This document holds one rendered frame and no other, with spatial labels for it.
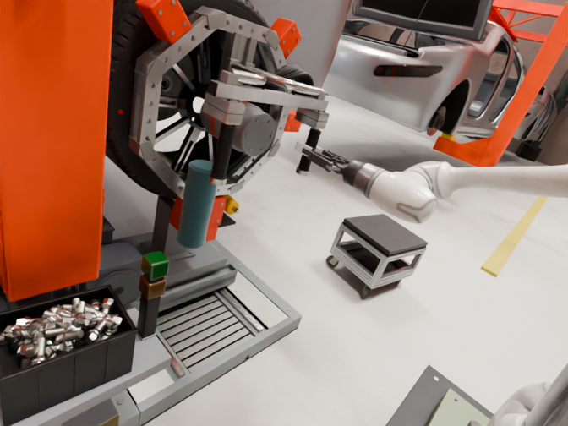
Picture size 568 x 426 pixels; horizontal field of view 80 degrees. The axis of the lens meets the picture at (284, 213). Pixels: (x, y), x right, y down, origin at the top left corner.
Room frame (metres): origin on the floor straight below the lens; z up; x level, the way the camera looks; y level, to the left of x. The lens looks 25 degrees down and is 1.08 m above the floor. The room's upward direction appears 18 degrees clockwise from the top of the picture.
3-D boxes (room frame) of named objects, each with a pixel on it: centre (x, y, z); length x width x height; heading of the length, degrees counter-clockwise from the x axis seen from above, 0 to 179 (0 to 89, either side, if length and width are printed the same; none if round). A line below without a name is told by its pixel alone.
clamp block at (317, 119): (1.07, 0.01, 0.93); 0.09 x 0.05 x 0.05; 54
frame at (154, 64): (1.05, 0.27, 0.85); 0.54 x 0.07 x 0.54; 144
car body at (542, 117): (10.61, -5.13, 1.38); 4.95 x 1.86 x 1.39; 144
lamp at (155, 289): (0.54, 0.21, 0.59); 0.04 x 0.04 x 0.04; 54
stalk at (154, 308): (0.54, 0.21, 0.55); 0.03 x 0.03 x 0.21; 54
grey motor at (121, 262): (0.89, 0.57, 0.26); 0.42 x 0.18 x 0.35; 54
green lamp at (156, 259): (0.54, 0.21, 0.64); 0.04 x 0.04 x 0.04; 54
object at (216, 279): (1.15, 0.41, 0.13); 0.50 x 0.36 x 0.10; 144
